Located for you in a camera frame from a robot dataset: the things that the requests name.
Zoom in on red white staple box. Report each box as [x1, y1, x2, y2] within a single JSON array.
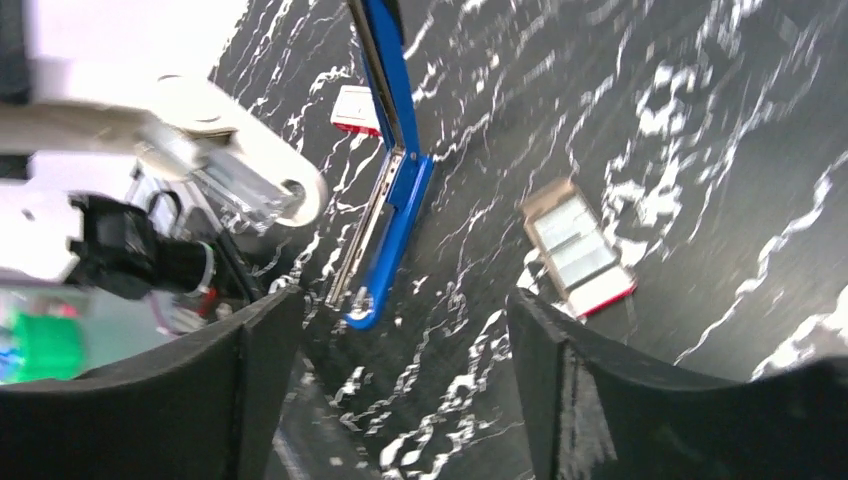
[[330, 85, 381, 137]]

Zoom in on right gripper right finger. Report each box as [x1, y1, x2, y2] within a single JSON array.
[[506, 289, 847, 479]]

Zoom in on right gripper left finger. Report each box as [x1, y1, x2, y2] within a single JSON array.
[[1, 287, 305, 479]]

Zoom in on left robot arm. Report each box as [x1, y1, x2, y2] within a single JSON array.
[[1, 1, 328, 300]]

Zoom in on silver staple strips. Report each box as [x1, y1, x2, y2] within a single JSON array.
[[521, 177, 638, 319]]

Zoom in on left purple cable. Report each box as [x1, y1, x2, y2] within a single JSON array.
[[145, 291, 220, 336]]

